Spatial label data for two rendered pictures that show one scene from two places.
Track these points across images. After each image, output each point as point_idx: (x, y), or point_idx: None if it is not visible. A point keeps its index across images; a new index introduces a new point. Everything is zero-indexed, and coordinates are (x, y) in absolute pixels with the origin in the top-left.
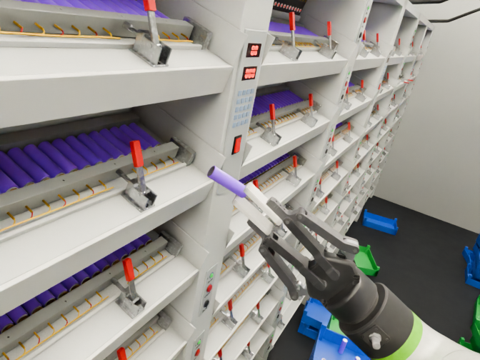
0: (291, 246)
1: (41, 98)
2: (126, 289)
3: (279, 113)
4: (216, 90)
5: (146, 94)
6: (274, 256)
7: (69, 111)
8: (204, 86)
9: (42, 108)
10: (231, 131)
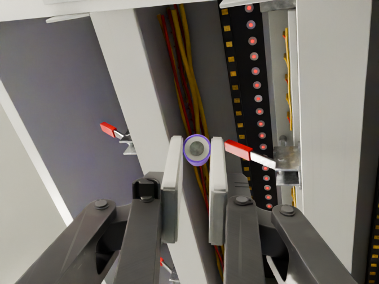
0: (225, 260)
1: (179, 241)
2: None
3: None
4: (132, 30)
5: (163, 165)
6: (287, 278)
7: (186, 226)
8: (135, 70)
9: (185, 240)
10: None
